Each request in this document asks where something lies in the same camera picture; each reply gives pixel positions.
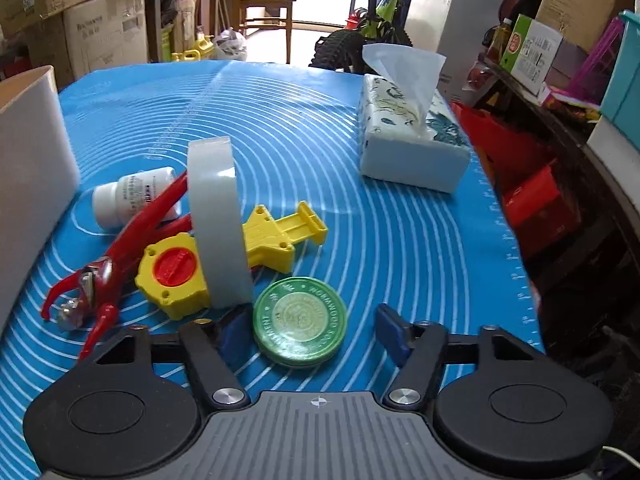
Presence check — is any white chest freezer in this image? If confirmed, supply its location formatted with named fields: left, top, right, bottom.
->
left=405, top=0, right=502, bottom=101

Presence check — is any white floral tissue box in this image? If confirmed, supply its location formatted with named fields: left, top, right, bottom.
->
left=358, top=44, right=472, bottom=194

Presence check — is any beige plastic storage bin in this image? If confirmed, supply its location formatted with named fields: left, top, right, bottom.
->
left=0, top=65, right=79, bottom=324

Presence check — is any white pill bottle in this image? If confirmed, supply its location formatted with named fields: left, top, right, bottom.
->
left=92, top=167, right=176, bottom=230

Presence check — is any green white carton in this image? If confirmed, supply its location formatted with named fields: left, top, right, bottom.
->
left=500, top=14, right=563, bottom=96

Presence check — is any green black bicycle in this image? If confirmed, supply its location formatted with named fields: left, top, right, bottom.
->
left=310, top=0, right=412, bottom=75

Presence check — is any teal plastic crate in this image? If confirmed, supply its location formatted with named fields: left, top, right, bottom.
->
left=600, top=11, right=640, bottom=148

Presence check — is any large lower cardboard box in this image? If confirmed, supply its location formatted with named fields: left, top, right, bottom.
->
left=24, top=0, right=149, bottom=89

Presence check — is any yellow oil jug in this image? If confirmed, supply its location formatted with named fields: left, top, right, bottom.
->
left=171, top=35, right=215, bottom=62

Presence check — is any white tape roll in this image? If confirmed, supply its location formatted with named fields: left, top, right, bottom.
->
left=186, top=136, right=253, bottom=309

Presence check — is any red ultraman action figure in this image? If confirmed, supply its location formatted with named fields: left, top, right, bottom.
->
left=40, top=174, right=192, bottom=360

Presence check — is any yellow red toy tool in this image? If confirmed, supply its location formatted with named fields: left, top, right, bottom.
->
left=134, top=202, right=329, bottom=321

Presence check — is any blue silicone baking mat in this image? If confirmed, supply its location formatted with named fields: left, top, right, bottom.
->
left=1, top=61, right=541, bottom=479

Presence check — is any green round tin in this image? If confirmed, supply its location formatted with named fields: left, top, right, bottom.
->
left=253, top=276, right=347, bottom=368

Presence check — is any dark wooden side table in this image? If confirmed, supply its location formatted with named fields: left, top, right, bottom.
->
left=474, top=54, right=640, bottom=281

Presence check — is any wooden chair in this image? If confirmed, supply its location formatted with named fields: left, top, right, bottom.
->
left=229, top=0, right=296, bottom=64

